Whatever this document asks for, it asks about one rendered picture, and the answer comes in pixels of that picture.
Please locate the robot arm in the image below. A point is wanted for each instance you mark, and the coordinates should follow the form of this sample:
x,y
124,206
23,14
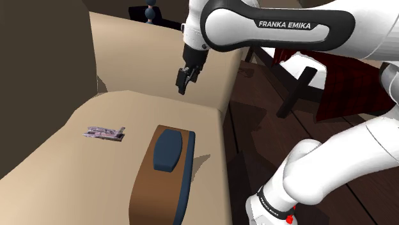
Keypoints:
x,y
327,162

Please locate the brown and blue cushion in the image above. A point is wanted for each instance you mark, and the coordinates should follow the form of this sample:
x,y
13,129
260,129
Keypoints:
x,y
149,193

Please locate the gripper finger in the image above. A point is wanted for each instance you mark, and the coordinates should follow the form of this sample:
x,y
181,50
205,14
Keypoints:
x,y
182,81
195,74

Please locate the black frame furniture red cloth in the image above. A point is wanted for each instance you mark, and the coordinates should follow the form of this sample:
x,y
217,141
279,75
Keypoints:
x,y
349,87

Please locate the black table with blue beaded lamp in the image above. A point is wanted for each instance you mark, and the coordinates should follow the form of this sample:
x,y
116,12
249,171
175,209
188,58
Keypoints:
x,y
165,17

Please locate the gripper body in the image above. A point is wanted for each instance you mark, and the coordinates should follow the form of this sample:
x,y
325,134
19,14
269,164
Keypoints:
x,y
194,56

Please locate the pinkish grey flat object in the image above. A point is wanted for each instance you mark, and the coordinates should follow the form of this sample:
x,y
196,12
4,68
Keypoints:
x,y
104,133

